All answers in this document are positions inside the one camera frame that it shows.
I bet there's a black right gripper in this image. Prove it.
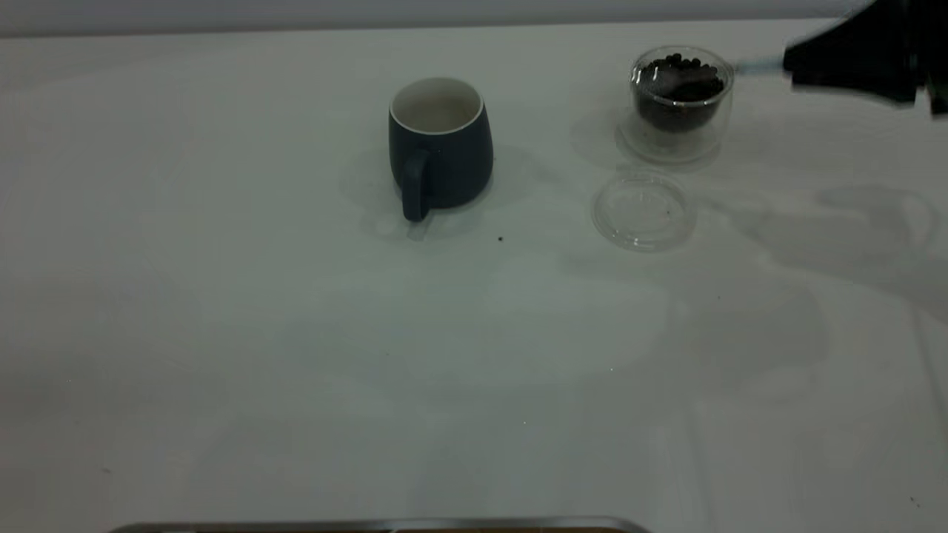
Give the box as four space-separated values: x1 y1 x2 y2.
783 0 948 116

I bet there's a metal spoon light blue handle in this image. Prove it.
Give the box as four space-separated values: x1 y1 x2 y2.
650 59 787 101

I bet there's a dark grey ceramic mug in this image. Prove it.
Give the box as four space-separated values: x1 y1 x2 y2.
388 77 495 224

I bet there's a dark coffee beans heap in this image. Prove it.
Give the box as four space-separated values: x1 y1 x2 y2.
637 53 725 134

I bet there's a clear round glass lid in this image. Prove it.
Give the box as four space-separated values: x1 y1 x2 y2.
591 169 698 253

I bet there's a clear double-wall glass cup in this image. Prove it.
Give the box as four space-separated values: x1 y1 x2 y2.
616 46 735 167

